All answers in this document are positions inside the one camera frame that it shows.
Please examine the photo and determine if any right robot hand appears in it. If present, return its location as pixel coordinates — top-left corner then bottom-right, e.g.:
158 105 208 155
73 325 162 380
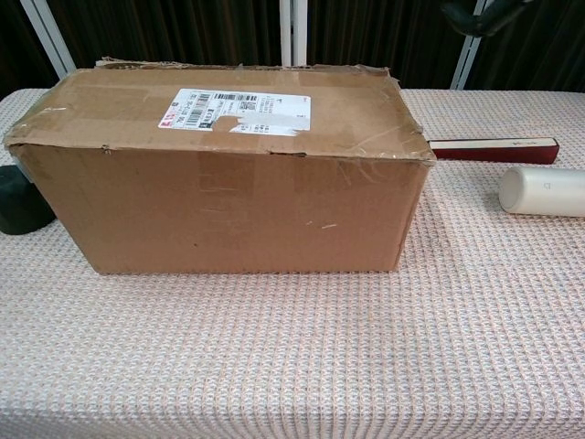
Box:
441 0 536 37

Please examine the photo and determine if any brown cardboard box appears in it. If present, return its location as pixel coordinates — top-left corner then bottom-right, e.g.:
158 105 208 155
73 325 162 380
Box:
3 55 438 275

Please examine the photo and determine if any red and cream long case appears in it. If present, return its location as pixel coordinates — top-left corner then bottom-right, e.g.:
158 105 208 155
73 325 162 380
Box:
428 136 559 166

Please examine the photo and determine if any white cylindrical bottle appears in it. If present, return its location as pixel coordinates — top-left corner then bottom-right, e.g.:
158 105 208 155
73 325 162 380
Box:
497 166 585 219

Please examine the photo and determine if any pink white woven tablecloth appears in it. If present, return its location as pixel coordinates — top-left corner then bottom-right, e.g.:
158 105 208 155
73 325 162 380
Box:
0 89 585 439

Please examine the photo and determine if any black cylindrical container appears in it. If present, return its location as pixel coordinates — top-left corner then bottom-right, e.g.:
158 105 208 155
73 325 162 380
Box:
0 166 56 237

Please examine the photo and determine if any white slanted frame pole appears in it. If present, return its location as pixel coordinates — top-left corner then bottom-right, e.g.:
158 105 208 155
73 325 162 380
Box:
450 0 495 91
20 0 77 79

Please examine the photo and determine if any white vertical frame pole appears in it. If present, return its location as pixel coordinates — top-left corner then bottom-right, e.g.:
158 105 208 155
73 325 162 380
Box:
279 0 308 65

